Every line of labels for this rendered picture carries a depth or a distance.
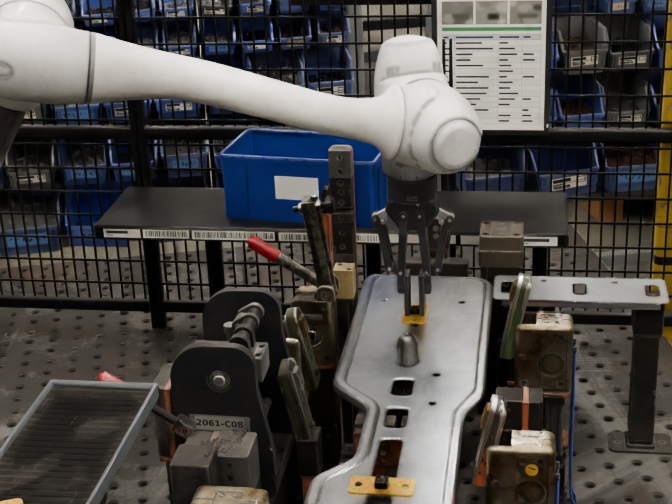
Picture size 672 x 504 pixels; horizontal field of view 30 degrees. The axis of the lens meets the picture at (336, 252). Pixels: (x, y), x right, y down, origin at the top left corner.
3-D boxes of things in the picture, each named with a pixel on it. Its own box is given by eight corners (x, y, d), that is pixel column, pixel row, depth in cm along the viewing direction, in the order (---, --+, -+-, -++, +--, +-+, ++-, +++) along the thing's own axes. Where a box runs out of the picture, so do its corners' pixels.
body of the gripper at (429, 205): (381, 181, 190) (383, 237, 193) (437, 181, 188) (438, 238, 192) (386, 164, 197) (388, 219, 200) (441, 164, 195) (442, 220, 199)
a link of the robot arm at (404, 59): (367, 131, 194) (389, 157, 182) (363, 32, 188) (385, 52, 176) (434, 123, 196) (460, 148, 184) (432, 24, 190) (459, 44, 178)
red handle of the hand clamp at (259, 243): (333, 290, 200) (248, 239, 199) (326, 300, 201) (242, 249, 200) (337, 279, 204) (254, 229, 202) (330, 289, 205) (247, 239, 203)
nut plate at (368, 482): (416, 480, 161) (415, 472, 161) (413, 497, 158) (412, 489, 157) (351, 477, 163) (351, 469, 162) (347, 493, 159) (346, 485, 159)
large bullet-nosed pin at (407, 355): (417, 376, 190) (416, 337, 188) (396, 375, 191) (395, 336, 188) (419, 366, 193) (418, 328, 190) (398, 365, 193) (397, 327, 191)
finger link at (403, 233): (408, 213, 193) (399, 212, 193) (403, 279, 198) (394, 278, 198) (411, 204, 197) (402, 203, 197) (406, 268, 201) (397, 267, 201)
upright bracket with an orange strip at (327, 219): (339, 451, 224) (327, 189, 205) (332, 450, 225) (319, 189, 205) (342, 442, 227) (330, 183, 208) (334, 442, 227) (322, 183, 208)
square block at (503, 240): (520, 416, 233) (524, 237, 219) (477, 414, 234) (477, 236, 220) (521, 394, 240) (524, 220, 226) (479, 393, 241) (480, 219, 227)
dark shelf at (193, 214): (568, 249, 228) (569, 234, 227) (94, 240, 242) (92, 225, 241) (566, 206, 248) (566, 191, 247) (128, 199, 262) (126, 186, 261)
